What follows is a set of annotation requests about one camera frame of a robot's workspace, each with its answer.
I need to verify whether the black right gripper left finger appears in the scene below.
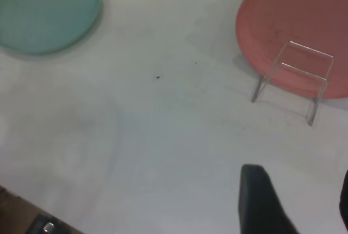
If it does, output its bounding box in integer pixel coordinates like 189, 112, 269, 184
238, 164, 300, 234

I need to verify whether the pink round plate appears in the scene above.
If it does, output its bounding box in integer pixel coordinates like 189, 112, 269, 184
235, 0, 348, 100

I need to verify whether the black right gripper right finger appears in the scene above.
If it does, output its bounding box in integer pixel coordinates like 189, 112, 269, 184
338, 168, 348, 223

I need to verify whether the green round plate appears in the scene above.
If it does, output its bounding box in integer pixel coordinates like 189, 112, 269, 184
0, 0, 103, 55

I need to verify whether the metal wire plate rack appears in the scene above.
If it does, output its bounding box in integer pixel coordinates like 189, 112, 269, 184
250, 40, 335, 126

